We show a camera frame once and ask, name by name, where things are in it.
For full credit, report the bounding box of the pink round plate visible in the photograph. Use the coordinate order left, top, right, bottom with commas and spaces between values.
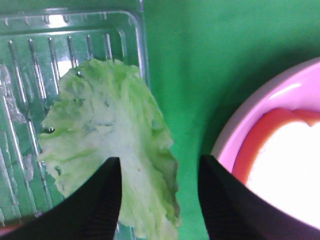
211, 57, 320, 172

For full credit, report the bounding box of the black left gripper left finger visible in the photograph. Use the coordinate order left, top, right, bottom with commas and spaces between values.
0, 157, 122, 240

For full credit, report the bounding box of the green tablecloth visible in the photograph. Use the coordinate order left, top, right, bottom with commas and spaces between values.
142, 0, 320, 240

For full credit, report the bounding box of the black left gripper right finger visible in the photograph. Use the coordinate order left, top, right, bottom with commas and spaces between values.
197, 155, 320, 240

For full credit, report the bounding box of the white bread slice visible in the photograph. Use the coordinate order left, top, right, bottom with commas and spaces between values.
232, 108, 320, 228

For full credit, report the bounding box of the green lettuce leaf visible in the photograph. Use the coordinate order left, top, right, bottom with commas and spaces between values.
37, 58, 181, 240

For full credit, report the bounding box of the clear left plastic tray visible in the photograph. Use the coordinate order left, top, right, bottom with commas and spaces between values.
0, 0, 150, 234

